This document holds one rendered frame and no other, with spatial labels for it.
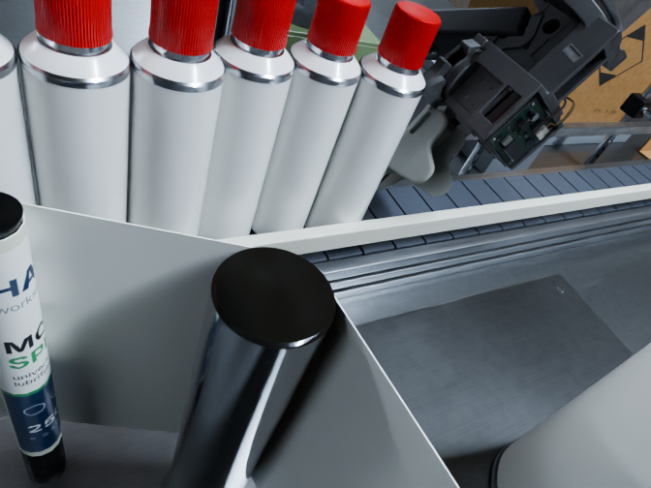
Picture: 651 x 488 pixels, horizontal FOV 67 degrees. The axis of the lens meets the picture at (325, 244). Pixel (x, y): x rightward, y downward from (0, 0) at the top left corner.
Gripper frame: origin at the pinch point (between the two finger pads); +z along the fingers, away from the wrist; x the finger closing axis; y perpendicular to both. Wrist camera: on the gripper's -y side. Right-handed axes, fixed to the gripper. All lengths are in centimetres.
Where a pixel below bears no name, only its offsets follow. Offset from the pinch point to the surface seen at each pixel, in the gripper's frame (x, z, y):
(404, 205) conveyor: 8.5, 1.4, -0.6
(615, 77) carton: 54, -33, -19
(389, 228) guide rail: 0.8, 2.1, 5.0
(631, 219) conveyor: 40.6, -16.2, 6.1
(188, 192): -17.5, 6.8, 3.6
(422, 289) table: 11.0, 5.6, 7.0
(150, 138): -21.5, 4.7, 2.9
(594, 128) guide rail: 29.0, -19.8, -2.6
